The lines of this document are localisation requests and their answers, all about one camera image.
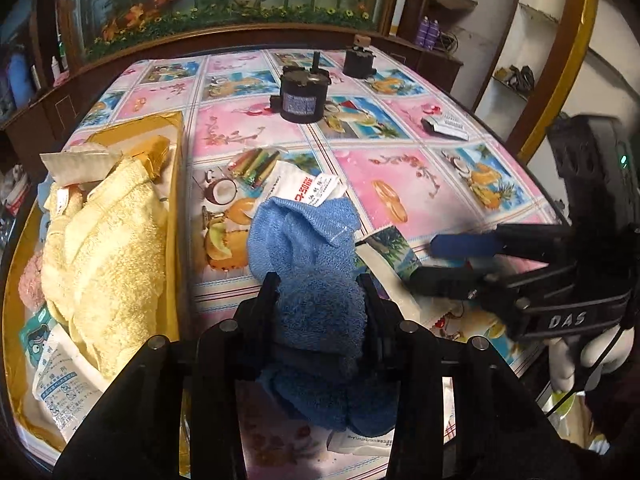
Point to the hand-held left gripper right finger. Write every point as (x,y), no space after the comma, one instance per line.
(385,330)

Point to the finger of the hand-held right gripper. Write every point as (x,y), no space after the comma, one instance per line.
(450,282)
(470,245)

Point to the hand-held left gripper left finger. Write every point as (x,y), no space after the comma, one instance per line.
(262,310)

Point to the blue towel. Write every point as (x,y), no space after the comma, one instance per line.
(310,310)

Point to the gold cardboard box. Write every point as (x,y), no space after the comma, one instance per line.
(175,200)

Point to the large yellow towel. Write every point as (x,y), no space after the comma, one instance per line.
(115,270)

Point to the white packet blue print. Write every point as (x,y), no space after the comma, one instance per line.
(65,390)

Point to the light blue tissue pack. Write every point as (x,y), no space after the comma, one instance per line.
(35,340)

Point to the pink fluffy cloth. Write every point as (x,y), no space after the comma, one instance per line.
(32,280)

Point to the white paper pouch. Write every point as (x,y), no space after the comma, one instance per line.
(75,165)

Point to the person's right forearm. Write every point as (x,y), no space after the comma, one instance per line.
(610,425)

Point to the person's right hand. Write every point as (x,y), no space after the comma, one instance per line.
(610,350)

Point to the clear plastic bag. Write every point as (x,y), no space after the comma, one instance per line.
(385,260)

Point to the white glove packet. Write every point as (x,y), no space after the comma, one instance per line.
(360,442)

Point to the small black white packet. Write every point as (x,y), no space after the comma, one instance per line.
(442,127)

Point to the printed fruit tablecloth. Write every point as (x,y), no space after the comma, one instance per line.
(375,160)

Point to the white packet red print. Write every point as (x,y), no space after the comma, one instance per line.
(295,185)

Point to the bundle of coloured sticks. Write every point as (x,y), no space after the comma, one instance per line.
(252,167)

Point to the wooden shelf unit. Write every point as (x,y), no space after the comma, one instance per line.
(440,67)

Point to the purple bottle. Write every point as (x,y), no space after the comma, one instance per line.
(434,35)
(423,32)

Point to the small black motor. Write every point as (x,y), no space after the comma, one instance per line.
(360,62)

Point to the large black motor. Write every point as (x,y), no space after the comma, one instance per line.
(300,95)

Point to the small white bottle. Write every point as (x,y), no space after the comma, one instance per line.
(56,67)

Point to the white wall shelf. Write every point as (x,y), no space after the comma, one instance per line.
(535,30)

